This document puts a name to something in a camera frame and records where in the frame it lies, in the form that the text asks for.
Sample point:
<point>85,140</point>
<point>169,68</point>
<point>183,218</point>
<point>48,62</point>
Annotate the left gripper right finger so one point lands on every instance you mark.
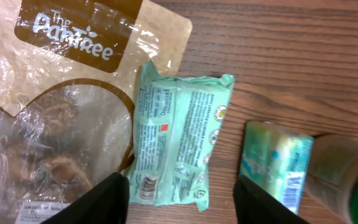
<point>256,206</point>

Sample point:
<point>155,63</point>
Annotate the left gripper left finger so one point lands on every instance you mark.
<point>106,203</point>

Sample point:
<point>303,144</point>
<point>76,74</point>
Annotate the small teal white packet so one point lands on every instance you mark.
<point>276,159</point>

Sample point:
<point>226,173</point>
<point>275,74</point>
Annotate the green lid white jar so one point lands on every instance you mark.
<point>332,176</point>

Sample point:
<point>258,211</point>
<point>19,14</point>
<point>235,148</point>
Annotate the teal white snack packet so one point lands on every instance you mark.
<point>177,121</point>

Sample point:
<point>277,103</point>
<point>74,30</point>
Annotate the brown snack packet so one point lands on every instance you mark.
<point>68,71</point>

